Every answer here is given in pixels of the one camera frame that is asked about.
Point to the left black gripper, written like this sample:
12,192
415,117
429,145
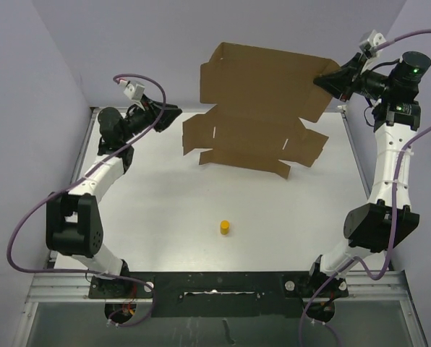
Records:
153,112

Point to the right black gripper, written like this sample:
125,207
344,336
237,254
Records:
338,82

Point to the brown cardboard box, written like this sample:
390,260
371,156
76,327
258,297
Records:
260,99

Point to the small yellow cylinder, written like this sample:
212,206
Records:
225,227

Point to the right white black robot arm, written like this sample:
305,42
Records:
387,218

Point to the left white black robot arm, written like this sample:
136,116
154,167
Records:
73,220

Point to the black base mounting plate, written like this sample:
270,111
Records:
223,294

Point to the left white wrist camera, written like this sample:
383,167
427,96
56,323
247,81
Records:
134,91

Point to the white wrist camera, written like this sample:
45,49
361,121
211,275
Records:
134,91
370,43

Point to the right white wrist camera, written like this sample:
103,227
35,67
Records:
370,43

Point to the aluminium table frame rail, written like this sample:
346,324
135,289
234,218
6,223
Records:
169,213

